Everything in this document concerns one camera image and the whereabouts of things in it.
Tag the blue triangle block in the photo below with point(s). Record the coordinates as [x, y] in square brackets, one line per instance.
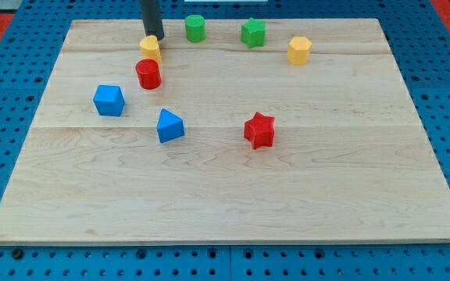
[169, 126]

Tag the red cylinder block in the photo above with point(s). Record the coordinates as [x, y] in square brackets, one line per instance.
[148, 74]

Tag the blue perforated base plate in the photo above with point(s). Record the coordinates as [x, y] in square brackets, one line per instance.
[417, 32]

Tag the green cylinder block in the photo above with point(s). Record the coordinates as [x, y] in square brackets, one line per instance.
[195, 28]

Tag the green star block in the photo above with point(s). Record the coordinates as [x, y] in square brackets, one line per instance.
[253, 33]

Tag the yellow hexagon block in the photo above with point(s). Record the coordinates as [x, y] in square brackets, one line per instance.
[299, 50]

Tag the red star block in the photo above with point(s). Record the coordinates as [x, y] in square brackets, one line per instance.
[259, 131]

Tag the yellow heart block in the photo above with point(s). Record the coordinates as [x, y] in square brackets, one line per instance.
[149, 47]

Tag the light wooden board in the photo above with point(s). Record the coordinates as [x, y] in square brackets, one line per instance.
[350, 162]

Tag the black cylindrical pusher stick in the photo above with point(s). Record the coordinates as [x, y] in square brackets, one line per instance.
[152, 18]

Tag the blue cube block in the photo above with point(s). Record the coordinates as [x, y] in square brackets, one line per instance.
[109, 100]

